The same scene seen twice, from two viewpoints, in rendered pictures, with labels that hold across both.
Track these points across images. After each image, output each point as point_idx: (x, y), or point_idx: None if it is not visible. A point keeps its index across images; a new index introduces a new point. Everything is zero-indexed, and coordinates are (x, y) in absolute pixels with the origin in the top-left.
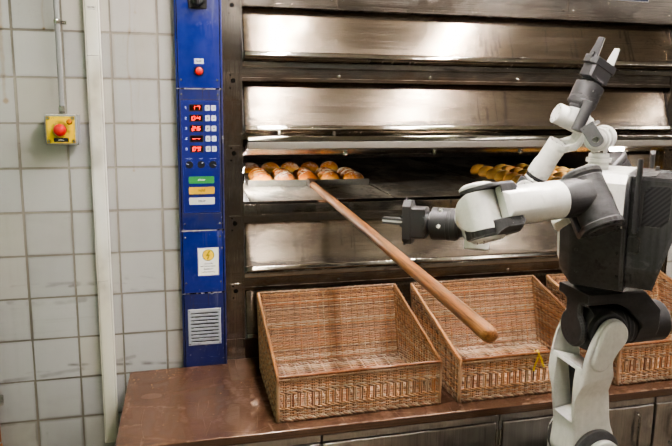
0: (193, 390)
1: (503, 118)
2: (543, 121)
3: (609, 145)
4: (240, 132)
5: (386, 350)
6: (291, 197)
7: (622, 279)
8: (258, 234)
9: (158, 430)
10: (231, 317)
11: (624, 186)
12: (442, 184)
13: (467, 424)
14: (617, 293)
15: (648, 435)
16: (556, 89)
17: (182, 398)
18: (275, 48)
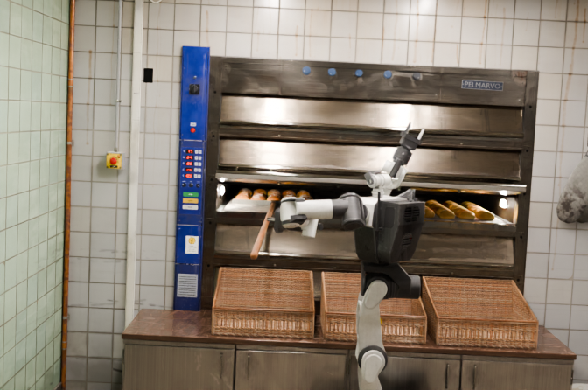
0: (173, 318)
1: None
2: (420, 170)
3: (383, 184)
4: (216, 167)
5: None
6: (250, 210)
7: (376, 256)
8: (225, 231)
9: (146, 330)
10: (205, 282)
11: (374, 205)
12: None
13: (326, 352)
14: (381, 266)
15: (457, 381)
16: (433, 148)
17: (165, 321)
18: (239, 117)
